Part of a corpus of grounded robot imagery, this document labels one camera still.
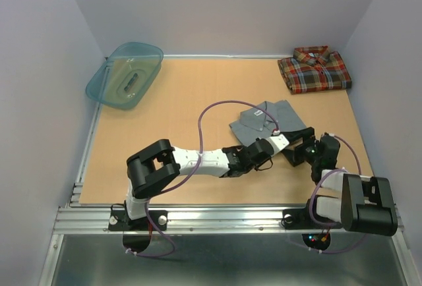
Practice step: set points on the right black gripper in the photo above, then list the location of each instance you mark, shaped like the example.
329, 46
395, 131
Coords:
293, 155

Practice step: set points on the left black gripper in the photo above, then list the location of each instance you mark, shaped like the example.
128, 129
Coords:
257, 139

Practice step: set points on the grey long sleeve shirt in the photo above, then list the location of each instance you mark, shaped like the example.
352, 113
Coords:
254, 123

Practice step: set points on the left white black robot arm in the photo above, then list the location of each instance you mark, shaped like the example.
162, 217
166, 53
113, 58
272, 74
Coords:
150, 170

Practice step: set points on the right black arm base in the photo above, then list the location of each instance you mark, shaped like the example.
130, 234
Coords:
326, 215

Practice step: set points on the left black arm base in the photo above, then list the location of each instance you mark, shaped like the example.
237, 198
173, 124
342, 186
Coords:
119, 220

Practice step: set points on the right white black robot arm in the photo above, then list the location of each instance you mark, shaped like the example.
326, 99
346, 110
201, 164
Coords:
341, 199

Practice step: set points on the folded plaid flannel shirt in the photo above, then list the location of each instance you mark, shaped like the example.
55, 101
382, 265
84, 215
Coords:
314, 69

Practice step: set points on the teal transparent plastic bin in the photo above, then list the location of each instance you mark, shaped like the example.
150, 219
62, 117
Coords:
126, 75

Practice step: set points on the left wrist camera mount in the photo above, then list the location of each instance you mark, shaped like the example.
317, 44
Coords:
277, 141

